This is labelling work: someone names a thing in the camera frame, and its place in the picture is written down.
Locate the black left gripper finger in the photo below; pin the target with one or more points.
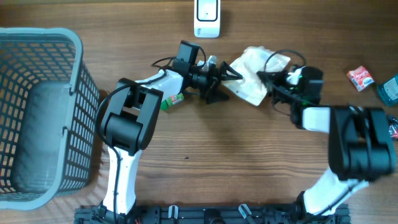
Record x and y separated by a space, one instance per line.
213 95
227 73

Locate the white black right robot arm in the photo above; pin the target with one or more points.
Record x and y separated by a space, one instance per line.
360 148

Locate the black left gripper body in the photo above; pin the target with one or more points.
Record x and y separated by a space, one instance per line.
201 78

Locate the black red snack packet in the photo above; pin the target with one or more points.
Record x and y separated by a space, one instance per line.
393 127

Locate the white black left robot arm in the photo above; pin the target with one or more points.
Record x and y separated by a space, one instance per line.
131 113

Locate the grey plastic basket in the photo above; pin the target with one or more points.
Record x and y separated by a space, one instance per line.
48 106

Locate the green lid jar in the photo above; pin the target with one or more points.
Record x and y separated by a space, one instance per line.
171 101

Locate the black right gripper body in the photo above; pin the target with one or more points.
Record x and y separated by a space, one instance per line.
291 89

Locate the black mounting rail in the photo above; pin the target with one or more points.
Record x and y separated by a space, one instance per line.
202 214

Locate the red white small box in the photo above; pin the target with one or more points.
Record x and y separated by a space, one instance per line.
360 77

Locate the white barcode scanner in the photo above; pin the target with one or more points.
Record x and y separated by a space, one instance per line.
207 18

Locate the blue mouthwash bottle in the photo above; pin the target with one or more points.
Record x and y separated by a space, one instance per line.
387 91

